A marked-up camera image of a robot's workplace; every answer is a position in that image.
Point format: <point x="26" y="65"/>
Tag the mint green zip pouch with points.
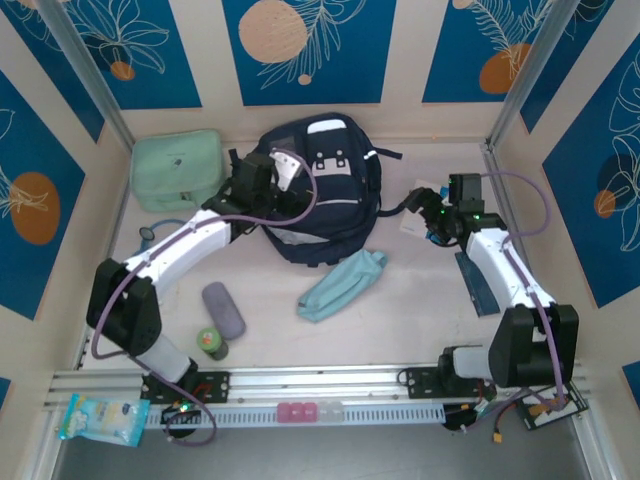
<point x="175" y="165"/>

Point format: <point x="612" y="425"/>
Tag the clear plastic box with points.
<point x="330" y="411"/>

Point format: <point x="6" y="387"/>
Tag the grey purple glasses case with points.
<point x="222" y="307"/>

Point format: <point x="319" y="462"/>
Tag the navy blue book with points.
<point x="484" y="300"/>

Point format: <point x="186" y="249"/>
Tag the green lidded bottle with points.
<point x="210" y="341"/>

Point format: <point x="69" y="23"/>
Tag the navy blue backpack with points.
<point x="340" y="210"/>

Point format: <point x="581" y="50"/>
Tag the blue white snack packet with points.
<point x="105" y="417"/>

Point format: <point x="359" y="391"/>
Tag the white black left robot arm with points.
<point x="190" y="245"/>

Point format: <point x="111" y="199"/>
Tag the blue stethoscope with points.
<point x="146" y="232"/>

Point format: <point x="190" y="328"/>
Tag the aluminium frame post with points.
<point x="526" y="75"/>
<point x="90" y="75"/>

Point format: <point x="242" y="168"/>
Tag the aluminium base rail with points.
<point x="325" y="382"/>

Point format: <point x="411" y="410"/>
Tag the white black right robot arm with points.
<point x="515" y="280"/>

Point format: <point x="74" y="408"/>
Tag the light blue pencil case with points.
<point x="335" y="290"/>

